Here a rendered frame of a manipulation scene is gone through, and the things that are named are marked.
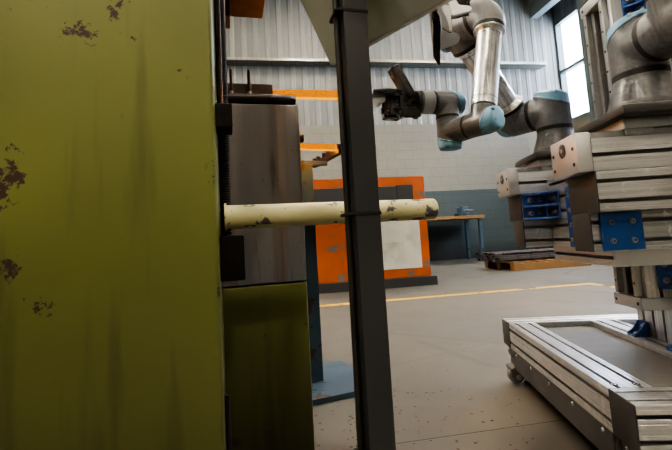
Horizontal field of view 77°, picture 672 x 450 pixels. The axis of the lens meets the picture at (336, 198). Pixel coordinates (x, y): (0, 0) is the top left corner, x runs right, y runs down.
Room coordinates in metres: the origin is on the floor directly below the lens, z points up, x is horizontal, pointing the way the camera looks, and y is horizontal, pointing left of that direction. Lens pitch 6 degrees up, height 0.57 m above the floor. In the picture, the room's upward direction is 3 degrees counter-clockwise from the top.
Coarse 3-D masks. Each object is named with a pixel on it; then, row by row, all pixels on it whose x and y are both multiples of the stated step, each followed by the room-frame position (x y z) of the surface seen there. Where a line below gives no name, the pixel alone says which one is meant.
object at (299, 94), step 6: (276, 90) 1.18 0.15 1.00; (282, 90) 1.19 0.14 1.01; (288, 90) 1.19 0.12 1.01; (294, 90) 1.20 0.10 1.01; (300, 90) 1.20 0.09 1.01; (306, 90) 1.21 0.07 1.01; (312, 90) 1.21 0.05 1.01; (318, 90) 1.22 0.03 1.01; (324, 90) 1.22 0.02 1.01; (330, 90) 1.22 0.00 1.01; (336, 90) 1.23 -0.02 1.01; (300, 96) 1.20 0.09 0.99; (306, 96) 1.21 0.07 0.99; (312, 96) 1.21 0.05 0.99; (318, 96) 1.22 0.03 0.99; (324, 96) 1.22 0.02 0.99; (330, 96) 1.22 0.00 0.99; (336, 96) 1.23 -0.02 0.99
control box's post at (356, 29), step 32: (352, 0) 0.63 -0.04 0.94; (352, 32) 0.63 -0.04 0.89; (352, 64) 0.63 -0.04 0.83; (352, 96) 0.63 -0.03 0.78; (352, 128) 0.63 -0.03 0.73; (352, 160) 0.63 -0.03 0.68; (352, 192) 0.64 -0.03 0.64; (352, 224) 0.65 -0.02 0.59; (384, 288) 0.64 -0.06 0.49; (384, 320) 0.64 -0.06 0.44; (384, 352) 0.63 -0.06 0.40; (384, 384) 0.63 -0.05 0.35; (384, 416) 0.63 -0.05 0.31; (384, 448) 0.63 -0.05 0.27
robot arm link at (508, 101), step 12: (456, 24) 1.34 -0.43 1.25; (468, 36) 1.35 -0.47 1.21; (456, 48) 1.40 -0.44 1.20; (468, 48) 1.38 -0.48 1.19; (468, 60) 1.43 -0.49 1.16; (504, 84) 1.47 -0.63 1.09; (504, 96) 1.49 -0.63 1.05; (516, 96) 1.51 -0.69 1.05; (504, 108) 1.52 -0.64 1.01; (516, 108) 1.50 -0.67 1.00; (516, 120) 1.52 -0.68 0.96; (504, 132) 1.59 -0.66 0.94; (516, 132) 1.56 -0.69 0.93; (528, 132) 1.55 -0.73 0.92
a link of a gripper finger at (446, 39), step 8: (432, 24) 0.86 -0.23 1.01; (440, 24) 0.86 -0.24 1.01; (432, 32) 0.87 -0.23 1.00; (440, 32) 0.86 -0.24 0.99; (432, 40) 0.88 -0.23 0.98; (440, 40) 0.88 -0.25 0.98; (448, 40) 0.88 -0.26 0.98; (456, 40) 0.88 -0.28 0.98; (432, 48) 0.89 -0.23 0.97; (440, 48) 0.89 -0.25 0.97
